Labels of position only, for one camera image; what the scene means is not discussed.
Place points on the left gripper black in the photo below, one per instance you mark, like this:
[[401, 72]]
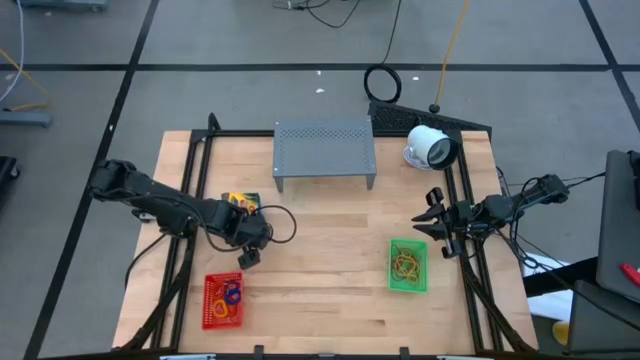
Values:
[[250, 230]]

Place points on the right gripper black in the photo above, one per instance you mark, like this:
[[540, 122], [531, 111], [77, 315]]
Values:
[[457, 217]]

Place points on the green plastic basket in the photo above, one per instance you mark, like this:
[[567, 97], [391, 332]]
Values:
[[423, 250]]

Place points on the Crayola crayon box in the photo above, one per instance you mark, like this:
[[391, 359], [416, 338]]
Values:
[[242, 201]]

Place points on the blue plastic basket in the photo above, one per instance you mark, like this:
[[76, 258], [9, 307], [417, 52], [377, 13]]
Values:
[[258, 197]]

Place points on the yellow rubber band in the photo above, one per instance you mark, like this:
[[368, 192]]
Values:
[[412, 272], [398, 261]]

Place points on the blue spiral coil wristband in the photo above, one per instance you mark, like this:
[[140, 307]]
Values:
[[233, 296]]

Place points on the yellow spiral coil wristband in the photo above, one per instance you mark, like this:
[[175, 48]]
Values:
[[220, 311]]

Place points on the red plastic basket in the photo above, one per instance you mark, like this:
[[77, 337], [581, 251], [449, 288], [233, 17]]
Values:
[[237, 320]]

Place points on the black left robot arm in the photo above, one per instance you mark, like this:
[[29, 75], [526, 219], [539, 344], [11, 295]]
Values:
[[150, 192]]

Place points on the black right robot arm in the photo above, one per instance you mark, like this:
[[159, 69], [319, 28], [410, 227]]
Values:
[[525, 200]]

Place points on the black perforated panel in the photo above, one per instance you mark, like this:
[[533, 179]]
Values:
[[400, 117]]

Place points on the grey perforated metal shelf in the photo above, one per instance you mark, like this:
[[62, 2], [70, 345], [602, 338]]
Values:
[[325, 150]]

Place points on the black support bar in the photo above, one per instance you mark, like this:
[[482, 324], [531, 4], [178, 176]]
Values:
[[560, 276]]

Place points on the white floor sheet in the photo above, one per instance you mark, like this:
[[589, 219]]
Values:
[[550, 300]]

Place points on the yellow floor object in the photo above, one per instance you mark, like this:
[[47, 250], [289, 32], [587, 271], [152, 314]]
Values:
[[561, 332]]

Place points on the grey equipment case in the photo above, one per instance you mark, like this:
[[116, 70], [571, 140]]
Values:
[[617, 225]]

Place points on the grey chair seat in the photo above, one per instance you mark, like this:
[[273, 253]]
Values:
[[600, 320]]

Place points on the black floor object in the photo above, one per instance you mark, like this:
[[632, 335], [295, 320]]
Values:
[[7, 172]]

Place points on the grey floor beam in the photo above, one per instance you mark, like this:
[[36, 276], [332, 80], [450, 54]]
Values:
[[25, 118]]

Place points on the grey cart base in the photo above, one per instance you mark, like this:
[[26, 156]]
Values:
[[65, 4]]

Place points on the white metal bracket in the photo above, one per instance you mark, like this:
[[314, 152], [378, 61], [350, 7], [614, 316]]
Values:
[[187, 357]]

